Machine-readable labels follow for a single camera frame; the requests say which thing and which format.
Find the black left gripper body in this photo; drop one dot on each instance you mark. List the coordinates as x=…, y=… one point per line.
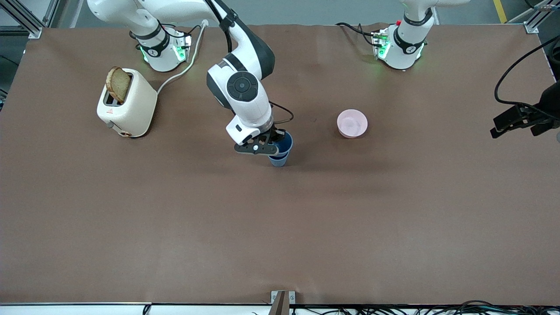
x=552, y=105

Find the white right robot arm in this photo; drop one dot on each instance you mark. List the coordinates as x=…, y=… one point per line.
x=249, y=105

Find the blue ribbed plastic cup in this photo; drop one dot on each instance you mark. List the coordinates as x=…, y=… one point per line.
x=278, y=161
x=286, y=143

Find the pink round bowl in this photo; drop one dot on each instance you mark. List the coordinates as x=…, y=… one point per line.
x=352, y=123

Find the aluminium frame profile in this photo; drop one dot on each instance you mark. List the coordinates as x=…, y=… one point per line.
x=531, y=27
x=24, y=19

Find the cream white toaster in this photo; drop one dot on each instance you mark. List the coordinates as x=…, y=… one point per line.
x=131, y=109

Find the brown bread slice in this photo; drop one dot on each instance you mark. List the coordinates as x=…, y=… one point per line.
x=118, y=85

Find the metal table edge bracket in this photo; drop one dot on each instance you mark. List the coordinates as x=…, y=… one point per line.
x=282, y=302

